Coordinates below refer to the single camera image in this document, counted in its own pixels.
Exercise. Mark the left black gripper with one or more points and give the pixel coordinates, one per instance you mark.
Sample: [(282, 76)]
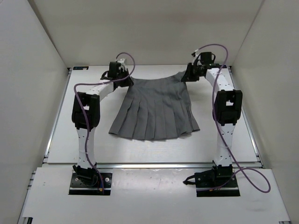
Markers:
[(128, 82)]

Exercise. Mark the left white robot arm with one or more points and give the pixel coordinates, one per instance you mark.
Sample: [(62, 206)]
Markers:
[(86, 107)]

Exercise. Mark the left blue table label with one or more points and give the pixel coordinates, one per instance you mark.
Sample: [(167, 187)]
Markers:
[(80, 68)]

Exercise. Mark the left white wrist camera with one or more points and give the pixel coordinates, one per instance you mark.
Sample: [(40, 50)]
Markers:
[(122, 63)]

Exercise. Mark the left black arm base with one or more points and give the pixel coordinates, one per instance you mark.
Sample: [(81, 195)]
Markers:
[(88, 182)]

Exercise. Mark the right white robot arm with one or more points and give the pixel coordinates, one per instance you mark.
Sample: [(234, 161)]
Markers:
[(226, 102)]

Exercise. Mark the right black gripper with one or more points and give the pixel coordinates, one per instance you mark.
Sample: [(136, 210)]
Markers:
[(188, 76)]

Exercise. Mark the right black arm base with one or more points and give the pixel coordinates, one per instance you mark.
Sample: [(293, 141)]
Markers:
[(219, 181)]

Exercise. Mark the grey pleated skirt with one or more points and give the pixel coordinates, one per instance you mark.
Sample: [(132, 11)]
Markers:
[(157, 109)]

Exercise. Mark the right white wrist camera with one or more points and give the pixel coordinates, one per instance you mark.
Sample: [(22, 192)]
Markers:
[(196, 58)]

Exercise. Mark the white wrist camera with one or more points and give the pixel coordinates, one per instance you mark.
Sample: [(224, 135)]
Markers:
[(196, 58), (122, 63)]

